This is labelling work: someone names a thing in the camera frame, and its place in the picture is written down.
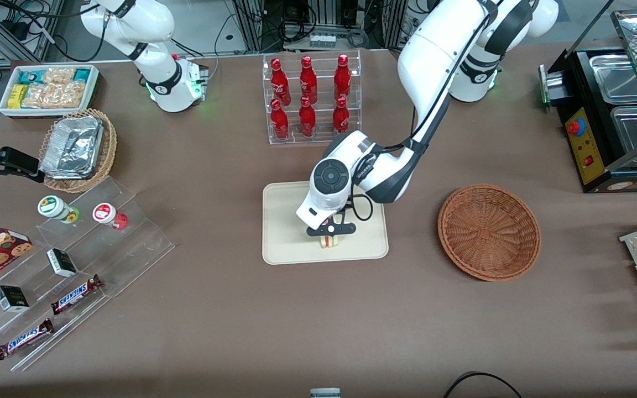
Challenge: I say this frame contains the beige plastic tray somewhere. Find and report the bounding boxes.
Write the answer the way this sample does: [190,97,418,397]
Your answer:
[262,177,389,265]

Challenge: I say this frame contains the light oval wicker basket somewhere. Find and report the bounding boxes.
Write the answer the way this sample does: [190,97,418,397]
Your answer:
[39,108,118,193]

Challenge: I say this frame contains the brown round wicker basket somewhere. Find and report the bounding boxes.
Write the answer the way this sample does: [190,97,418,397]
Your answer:
[437,184,541,282]

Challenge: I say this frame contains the white rectangular snack bin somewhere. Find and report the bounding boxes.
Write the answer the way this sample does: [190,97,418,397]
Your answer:
[0,64,101,118]

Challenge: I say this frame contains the green lid yoghurt bottle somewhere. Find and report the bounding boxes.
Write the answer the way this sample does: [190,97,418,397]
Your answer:
[37,195,81,224]

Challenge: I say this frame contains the stacked aluminium foil trays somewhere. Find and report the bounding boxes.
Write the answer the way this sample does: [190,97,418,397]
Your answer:
[40,116,104,179]

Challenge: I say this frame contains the yellow snack packet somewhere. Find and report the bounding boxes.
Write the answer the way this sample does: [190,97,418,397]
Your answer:
[8,83,29,109]

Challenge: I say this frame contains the clear cracker bag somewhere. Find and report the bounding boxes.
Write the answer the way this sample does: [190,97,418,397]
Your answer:
[41,67,76,85]
[22,83,57,109]
[53,81,86,109]

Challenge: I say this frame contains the clear acrylic bottle rack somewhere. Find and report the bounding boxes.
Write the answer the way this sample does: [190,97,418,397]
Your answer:
[263,49,362,146]

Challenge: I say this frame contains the red lid yoghurt bottle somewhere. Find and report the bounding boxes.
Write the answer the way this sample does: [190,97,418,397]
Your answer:
[92,202,129,231]

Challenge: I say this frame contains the red cola bottle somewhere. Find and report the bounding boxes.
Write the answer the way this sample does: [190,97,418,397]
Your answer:
[270,57,293,107]
[270,98,290,141]
[333,54,352,102]
[298,96,317,139]
[299,55,319,104]
[332,97,351,136]

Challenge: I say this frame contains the small black box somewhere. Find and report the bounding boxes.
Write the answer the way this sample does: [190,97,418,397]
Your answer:
[46,248,78,278]
[0,285,30,313]

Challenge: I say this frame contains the clear acrylic stepped display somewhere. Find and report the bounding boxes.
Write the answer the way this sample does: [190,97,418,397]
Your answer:
[0,176,176,372]

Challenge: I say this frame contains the brown snickers bar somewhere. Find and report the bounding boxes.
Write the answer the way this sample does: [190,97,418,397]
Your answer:
[0,318,54,361]
[51,274,103,316]

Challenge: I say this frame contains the black food warmer cabinet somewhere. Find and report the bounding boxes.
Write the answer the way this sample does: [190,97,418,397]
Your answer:
[539,0,637,193]

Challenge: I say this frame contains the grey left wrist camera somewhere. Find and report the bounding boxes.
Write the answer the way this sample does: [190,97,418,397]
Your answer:
[306,220,358,238]

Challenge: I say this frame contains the black cable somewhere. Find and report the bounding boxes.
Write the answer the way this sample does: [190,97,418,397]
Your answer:
[443,371,524,398]

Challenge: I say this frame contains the aluminium frame rack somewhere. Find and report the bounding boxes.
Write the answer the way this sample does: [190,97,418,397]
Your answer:
[232,0,408,54]

